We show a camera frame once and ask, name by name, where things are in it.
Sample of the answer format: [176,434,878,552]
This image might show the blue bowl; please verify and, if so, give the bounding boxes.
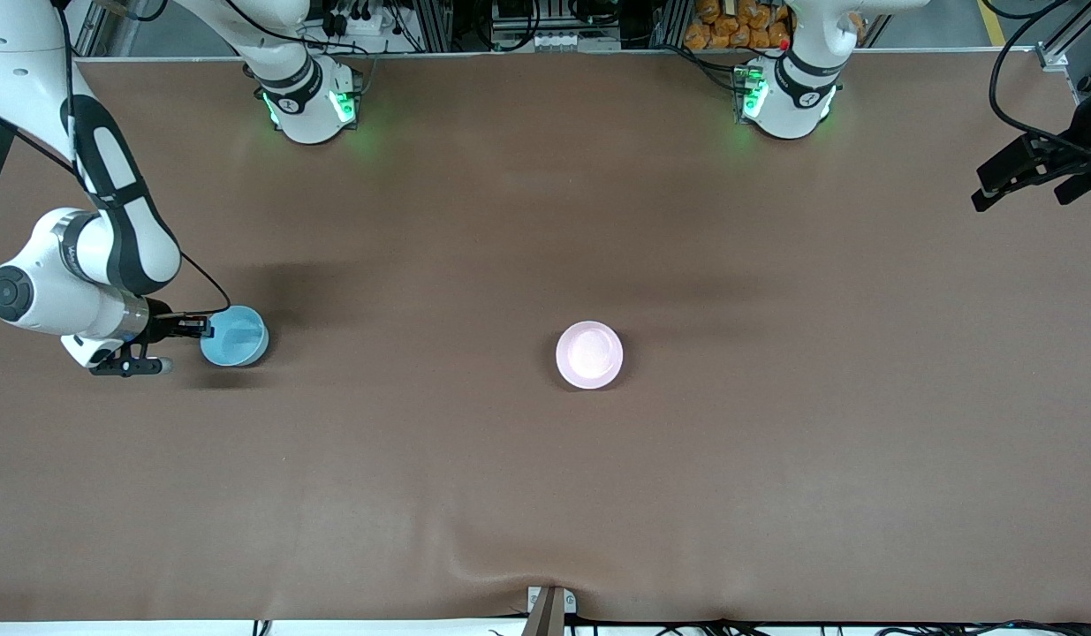
[200,305,270,368]

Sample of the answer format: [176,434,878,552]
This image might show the pink bowl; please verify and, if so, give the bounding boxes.
[555,320,625,391]

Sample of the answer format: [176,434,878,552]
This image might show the bag of orange buns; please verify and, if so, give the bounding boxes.
[683,0,865,52]

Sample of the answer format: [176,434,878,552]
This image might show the white power strip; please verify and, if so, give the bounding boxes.
[319,0,398,38]

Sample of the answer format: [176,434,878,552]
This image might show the brown table cloth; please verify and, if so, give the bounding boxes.
[0,49,1091,625]

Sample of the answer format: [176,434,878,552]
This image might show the white connector block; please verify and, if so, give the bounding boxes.
[490,30,592,52]

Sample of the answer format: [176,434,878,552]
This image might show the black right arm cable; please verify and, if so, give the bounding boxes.
[0,0,233,319]

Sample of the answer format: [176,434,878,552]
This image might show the aluminium frame post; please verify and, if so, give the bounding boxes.
[413,0,458,52]

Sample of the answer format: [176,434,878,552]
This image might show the metal mount bracket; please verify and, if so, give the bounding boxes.
[527,585,578,636]

